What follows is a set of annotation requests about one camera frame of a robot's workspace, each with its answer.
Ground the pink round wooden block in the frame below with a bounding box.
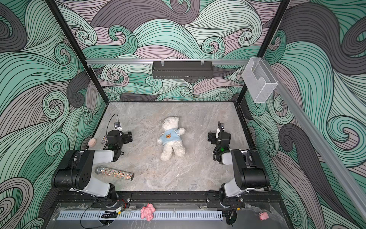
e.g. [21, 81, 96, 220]
[87, 138, 97, 148]

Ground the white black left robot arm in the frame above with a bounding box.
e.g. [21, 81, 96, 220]
[51, 129, 133, 203]

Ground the black left corner post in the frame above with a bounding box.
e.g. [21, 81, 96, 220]
[45, 0, 109, 105]

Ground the light blue fleece hoodie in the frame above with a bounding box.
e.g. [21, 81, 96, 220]
[159, 128, 181, 145]

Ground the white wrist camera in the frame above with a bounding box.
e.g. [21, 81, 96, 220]
[114, 122, 122, 132]
[215, 122, 225, 138]

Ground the colourful card box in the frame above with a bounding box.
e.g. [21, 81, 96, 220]
[101, 136, 107, 145]

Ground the small pink toy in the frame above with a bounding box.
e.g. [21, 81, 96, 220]
[259, 212, 269, 221]

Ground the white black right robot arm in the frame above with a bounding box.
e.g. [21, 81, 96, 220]
[207, 129, 270, 208]

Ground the black wall-mounted tray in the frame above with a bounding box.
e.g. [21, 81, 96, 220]
[152, 62, 214, 79]

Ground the aluminium rail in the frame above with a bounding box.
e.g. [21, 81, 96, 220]
[85, 58, 249, 65]
[263, 59, 366, 219]

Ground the white slotted cable duct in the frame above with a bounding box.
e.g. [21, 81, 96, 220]
[56, 210, 224, 221]

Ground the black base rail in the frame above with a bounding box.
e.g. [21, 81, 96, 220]
[55, 190, 282, 204]

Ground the glitter multicolour tube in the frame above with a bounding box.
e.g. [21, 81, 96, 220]
[95, 166, 134, 181]

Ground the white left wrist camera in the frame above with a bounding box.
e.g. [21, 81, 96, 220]
[114, 122, 122, 132]

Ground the black cage corner post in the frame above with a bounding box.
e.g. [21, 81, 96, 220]
[237, 1, 290, 104]

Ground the clear acrylic wall bin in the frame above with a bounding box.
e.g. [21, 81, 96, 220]
[242, 57, 278, 104]

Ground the pink plush toy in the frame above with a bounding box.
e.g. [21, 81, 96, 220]
[140, 203, 156, 221]

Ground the aluminium rail right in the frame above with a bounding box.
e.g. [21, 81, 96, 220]
[263, 59, 366, 219]

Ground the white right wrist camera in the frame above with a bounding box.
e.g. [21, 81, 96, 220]
[215, 122, 225, 138]

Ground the aluminium rail back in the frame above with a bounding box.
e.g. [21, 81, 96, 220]
[85, 58, 249, 65]

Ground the white plush teddy bear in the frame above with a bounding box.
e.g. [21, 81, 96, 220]
[157, 116, 186, 161]

